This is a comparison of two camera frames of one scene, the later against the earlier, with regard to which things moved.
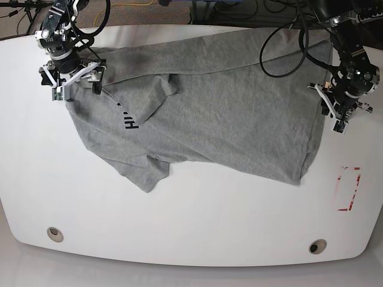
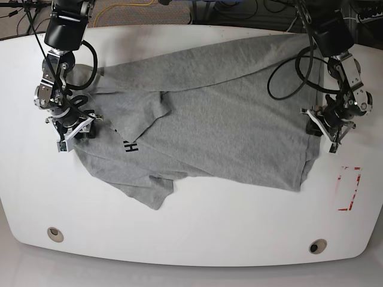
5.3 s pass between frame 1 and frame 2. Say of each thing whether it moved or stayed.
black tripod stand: stayed
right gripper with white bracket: moved
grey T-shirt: moved
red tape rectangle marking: stayed
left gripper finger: moved
